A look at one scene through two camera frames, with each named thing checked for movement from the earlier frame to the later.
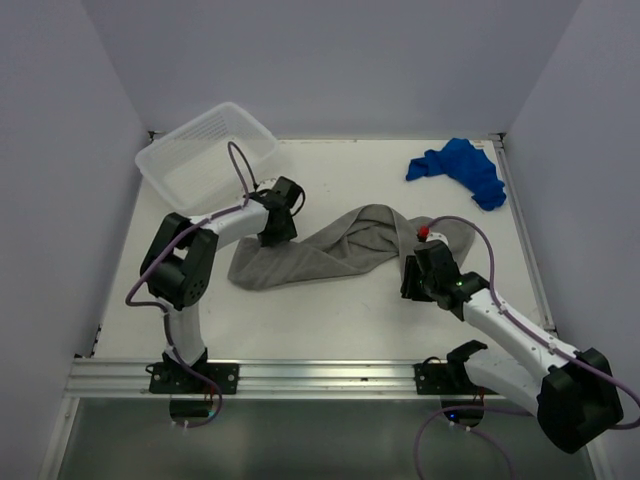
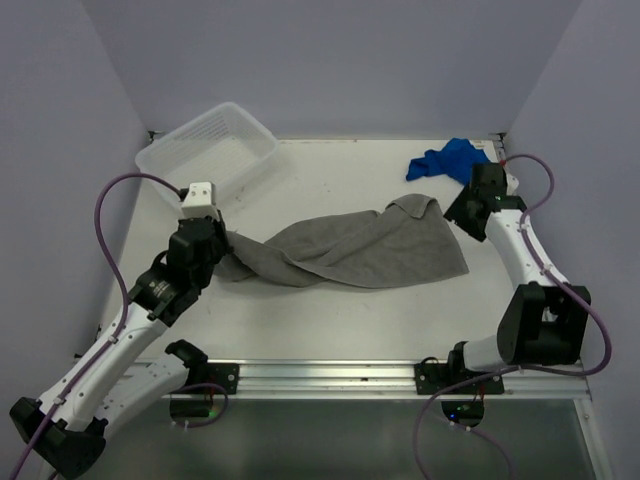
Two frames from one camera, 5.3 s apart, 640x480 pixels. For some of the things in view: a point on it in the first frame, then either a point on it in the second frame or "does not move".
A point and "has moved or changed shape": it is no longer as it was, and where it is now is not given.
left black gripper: [287, 232] → [219, 227]
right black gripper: [408, 289] → [455, 212]
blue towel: [468, 165] does not move
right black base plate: [445, 378] does not move
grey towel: [364, 241] has moved or changed shape
